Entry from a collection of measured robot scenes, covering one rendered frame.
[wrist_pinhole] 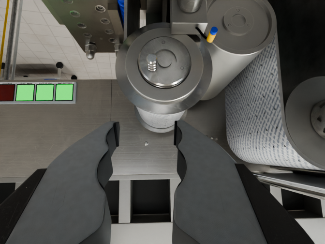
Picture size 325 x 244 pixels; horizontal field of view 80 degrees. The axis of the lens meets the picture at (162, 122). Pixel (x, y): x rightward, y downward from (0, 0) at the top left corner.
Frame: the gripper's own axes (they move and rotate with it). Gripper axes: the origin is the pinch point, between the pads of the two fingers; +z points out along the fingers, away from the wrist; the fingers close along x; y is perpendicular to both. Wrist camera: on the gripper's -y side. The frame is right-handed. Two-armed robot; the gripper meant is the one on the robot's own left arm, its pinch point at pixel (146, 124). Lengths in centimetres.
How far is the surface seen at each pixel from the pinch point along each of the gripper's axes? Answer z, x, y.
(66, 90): 49, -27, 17
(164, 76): 16.5, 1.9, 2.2
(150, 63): 14.8, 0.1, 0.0
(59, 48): 263, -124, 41
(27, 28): 231, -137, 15
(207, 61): 20.0, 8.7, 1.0
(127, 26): 24.9, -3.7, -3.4
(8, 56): 73, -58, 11
